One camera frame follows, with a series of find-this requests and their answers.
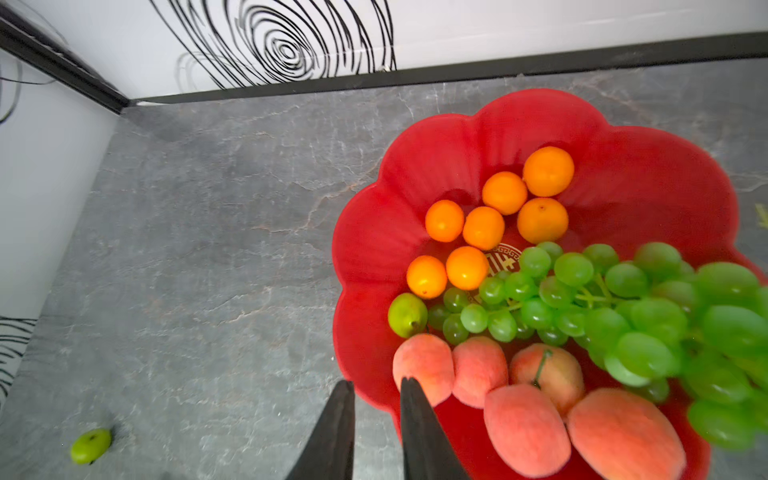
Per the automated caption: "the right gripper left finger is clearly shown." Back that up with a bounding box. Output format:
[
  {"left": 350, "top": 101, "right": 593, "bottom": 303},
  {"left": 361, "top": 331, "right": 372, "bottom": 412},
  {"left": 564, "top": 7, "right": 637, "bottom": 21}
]
[{"left": 287, "top": 380, "right": 355, "bottom": 480}]

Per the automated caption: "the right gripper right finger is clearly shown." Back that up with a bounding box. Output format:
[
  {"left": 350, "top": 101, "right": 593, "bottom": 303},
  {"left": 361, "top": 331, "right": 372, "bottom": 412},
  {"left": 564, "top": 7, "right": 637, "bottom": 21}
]
[{"left": 400, "top": 378, "right": 470, "bottom": 479}]

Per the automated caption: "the pink peach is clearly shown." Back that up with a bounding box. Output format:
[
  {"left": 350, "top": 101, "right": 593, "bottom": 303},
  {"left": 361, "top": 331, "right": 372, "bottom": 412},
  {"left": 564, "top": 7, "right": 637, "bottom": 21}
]
[
  {"left": 452, "top": 336, "right": 509, "bottom": 409},
  {"left": 484, "top": 384, "right": 572, "bottom": 478},
  {"left": 509, "top": 343, "right": 586, "bottom": 418},
  {"left": 392, "top": 333, "right": 455, "bottom": 407},
  {"left": 566, "top": 388, "right": 687, "bottom": 479}
]

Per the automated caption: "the orange cluster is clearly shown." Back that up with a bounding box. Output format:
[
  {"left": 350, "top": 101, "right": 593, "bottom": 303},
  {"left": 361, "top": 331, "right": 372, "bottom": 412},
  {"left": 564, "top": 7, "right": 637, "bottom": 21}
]
[
  {"left": 406, "top": 255, "right": 447, "bottom": 300},
  {"left": 462, "top": 206, "right": 505, "bottom": 251},
  {"left": 517, "top": 198, "right": 569, "bottom": 245}
]

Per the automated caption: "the small orange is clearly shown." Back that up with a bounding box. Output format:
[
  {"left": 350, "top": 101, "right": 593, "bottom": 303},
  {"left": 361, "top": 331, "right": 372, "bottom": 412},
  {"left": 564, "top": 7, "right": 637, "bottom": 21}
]
[{"left": 445, "top": 246, "right": 489, "bottom": 291}]

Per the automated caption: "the orange cluster top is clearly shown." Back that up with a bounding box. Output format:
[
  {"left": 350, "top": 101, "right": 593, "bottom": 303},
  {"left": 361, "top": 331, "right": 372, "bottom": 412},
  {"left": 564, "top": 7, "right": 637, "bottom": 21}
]
[{"left": 517, "top": 198, "right": 569, "bottom": 245}]

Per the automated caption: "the green fake grape bunch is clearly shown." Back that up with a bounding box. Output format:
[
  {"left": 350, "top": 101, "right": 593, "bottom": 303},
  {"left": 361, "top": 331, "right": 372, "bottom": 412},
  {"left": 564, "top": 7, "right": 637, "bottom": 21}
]
[{"left": 427, "top": 242, "right": 767, "bottom": 451}]

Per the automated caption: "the orange front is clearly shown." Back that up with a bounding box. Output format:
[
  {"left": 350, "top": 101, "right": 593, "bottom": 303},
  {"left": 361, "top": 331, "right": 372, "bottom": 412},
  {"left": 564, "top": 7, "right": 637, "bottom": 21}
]
[{"left": 482, "top": 171, "right": 528, "bottom": 216}]

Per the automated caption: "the red flower-shaped fruit bowl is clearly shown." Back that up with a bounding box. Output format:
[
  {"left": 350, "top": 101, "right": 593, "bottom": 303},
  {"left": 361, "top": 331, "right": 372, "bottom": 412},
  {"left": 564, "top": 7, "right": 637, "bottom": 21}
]
[{"left": 332, "top": 90, "right": 767, "bottom": 479}]

